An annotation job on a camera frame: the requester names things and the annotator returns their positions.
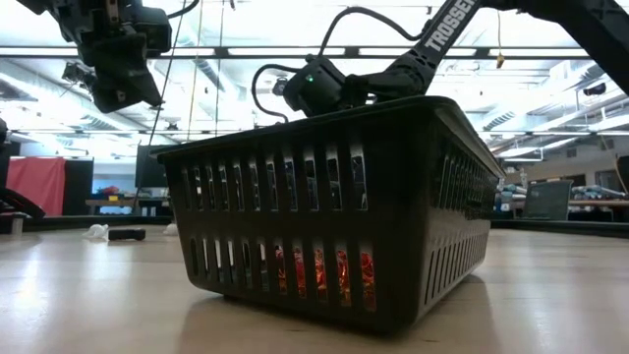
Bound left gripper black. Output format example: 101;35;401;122
53;0;164;114

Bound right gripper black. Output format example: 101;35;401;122
282;54;377;119

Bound white wrappers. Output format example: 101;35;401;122
82;223;110;241

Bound black slotted plastic basket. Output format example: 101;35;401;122
156;95;506;335

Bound red packets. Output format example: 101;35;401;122
274;245;309;299

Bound black overhead crossbeam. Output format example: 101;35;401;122
0;45;594;61

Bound black monitor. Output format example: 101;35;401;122
135;145;169;189

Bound black partition panel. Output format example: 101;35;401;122
63;157;94;216

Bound red panel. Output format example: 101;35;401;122
5;156;67;217

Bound dark mesh office chair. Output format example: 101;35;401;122
521;179;574;221

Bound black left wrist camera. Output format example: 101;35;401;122
130;7;173;55

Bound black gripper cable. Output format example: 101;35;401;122
166;0;201;20
251;63;306;124

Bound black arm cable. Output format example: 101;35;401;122
317;5;429;58

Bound yellow hanging cable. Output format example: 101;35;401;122
493;9;507;70

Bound black aluminium table frame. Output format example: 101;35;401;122
0;214;629;241

